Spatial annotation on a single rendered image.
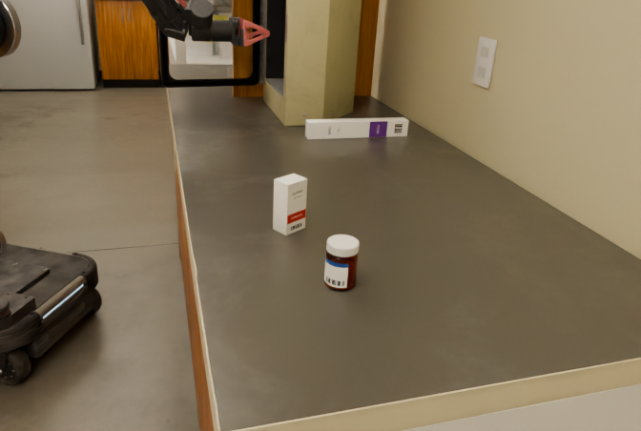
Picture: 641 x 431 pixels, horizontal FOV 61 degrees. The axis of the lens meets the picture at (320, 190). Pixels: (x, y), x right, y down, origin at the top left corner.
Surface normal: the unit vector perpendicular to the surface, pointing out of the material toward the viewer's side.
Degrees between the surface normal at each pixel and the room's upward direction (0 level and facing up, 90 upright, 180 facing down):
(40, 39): 90
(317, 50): 90
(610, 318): 0
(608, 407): 90
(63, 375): 0
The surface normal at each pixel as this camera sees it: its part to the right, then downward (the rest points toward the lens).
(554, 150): -0.96, 0.06
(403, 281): 0.05, -0.93
